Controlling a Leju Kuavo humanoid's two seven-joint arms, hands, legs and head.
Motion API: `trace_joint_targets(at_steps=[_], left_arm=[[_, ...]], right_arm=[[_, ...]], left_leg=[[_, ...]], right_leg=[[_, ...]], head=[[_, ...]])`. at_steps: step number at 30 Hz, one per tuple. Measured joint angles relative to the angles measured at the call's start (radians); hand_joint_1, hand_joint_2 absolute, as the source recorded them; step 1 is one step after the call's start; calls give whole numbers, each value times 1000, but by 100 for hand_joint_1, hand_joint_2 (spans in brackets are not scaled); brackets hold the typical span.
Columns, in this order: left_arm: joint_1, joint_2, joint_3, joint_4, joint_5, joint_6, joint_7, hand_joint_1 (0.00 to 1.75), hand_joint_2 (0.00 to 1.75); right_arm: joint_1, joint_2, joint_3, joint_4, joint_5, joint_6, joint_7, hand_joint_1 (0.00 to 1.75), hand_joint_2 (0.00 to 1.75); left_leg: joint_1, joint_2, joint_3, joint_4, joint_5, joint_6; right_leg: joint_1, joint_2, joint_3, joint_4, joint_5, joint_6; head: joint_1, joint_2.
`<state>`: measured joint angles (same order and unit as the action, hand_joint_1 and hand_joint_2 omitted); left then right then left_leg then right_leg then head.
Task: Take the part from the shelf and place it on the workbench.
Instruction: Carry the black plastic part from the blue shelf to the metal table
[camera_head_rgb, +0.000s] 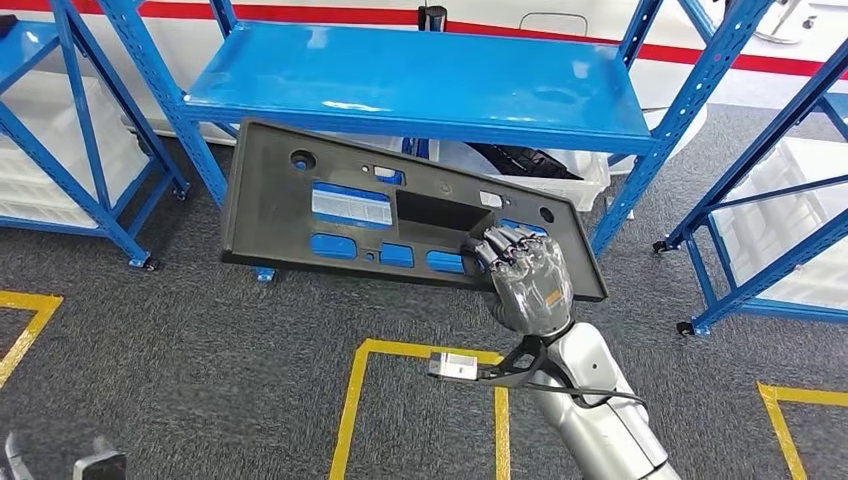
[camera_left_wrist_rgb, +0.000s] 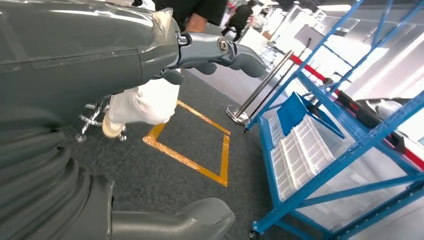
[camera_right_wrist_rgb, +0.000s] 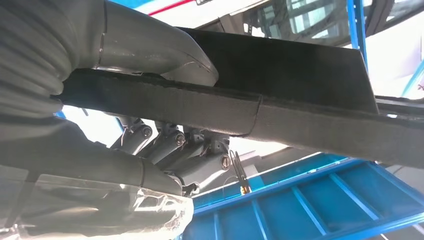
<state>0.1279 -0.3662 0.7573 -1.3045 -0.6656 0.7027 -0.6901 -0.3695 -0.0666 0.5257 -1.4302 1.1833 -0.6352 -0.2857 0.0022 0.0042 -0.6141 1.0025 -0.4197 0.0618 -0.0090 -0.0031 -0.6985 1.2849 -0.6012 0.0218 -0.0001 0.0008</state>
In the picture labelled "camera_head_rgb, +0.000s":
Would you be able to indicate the black barrier post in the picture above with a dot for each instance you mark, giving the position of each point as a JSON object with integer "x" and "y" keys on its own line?
{"x": 432, "y": 18}

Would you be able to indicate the white ribbed plastic bin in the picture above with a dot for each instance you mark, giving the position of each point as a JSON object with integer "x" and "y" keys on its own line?
{"x": 33, "y": 192}
{"x": 795, "y": 218}

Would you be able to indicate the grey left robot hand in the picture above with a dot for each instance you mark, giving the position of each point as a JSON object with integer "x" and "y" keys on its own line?
{"x": 16, "y": 464}

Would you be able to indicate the white plastic crate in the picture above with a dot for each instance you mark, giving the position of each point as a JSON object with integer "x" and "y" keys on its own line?
{"x": 563, "y": 192}

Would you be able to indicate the black plastic plate bracket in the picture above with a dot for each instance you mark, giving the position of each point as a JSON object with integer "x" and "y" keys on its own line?
{"x": 278, "y": 218}

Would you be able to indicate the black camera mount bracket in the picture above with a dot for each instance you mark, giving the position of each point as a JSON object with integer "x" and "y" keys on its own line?
{"x": 523, "y": 368}

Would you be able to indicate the blue steel shelf rack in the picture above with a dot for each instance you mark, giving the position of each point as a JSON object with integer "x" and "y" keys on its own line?
{"x": 762, "y": 281}
{"x": 30, "y": 46}
{"x": 411, "y": 79}

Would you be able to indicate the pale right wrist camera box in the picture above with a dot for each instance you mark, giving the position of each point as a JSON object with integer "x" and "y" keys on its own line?
{"x": 454, "y": 366}

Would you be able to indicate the black ribbed rubber part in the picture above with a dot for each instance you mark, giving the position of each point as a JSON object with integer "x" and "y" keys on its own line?
{"x": 523, "y": 162}

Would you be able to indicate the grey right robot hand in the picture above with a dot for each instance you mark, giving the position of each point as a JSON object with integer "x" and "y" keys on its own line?
{"x": 530, "y": 285}

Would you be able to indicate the white car with red stripe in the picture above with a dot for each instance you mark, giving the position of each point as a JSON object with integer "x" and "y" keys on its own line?
{"x": 748, "y": 89}

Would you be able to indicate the yellow floor tape square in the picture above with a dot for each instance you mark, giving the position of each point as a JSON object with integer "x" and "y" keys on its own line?
{"x": 344, "y": 424}
{"x": 782, "y": 430}
{"x": 40, "y": 311}

